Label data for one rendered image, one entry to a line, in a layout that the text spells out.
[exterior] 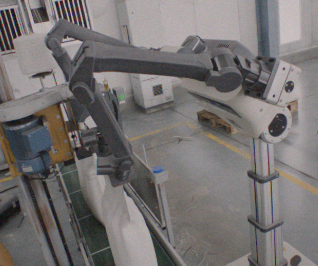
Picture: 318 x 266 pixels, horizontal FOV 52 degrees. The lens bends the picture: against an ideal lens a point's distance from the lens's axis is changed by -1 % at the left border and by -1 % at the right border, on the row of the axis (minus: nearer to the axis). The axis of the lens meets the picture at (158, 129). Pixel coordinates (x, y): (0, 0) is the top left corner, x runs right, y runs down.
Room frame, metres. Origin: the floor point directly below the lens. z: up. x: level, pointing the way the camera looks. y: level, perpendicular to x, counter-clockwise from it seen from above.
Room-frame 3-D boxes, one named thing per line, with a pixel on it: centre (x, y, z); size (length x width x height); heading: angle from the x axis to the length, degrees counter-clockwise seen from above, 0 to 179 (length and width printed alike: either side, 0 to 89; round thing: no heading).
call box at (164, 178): (1.66, 0.04, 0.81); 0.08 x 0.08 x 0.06; 20
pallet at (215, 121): (4.48, -1.32, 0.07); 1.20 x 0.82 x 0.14; 112
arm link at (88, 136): (1.35, 0.28, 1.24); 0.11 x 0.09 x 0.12; 109
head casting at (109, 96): (1.80, 0.36, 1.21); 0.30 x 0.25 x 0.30; 20
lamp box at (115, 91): (1.75, 0.18, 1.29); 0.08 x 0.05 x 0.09; 20
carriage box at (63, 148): (1.65, 0.66, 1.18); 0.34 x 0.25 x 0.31; 110
